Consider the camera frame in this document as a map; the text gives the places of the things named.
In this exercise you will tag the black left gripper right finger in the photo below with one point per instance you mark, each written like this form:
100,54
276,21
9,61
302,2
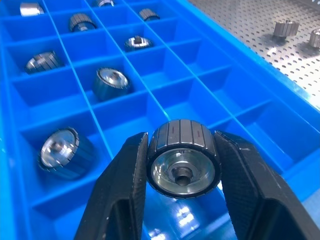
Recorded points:
240,175

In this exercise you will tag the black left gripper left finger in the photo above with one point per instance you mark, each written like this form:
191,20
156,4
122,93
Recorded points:
132,175

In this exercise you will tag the blue compartment tray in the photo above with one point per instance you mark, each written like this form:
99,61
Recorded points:
225,100

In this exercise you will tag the perforated metal tray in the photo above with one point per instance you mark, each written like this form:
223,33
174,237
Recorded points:
250,20

